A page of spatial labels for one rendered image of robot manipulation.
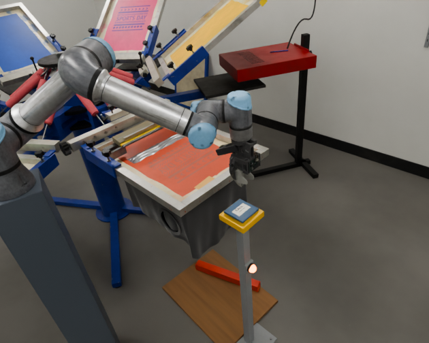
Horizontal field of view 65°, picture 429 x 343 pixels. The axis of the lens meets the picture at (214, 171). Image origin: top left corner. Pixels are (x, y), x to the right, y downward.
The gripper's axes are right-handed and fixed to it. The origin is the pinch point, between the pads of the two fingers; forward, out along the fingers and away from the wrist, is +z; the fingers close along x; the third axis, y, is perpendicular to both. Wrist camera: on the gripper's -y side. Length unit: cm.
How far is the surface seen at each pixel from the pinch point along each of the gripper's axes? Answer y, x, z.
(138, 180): -48, -16, 11
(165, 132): -80, 26, 15
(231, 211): -2.3, -3.6, 13.3
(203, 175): -31.0, 8.6, 14.8
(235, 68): -90, 99, 0
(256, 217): 6.1, 1.6, 15.1
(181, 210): -17.3, -16.3, 12.0
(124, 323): -63, -42, 110
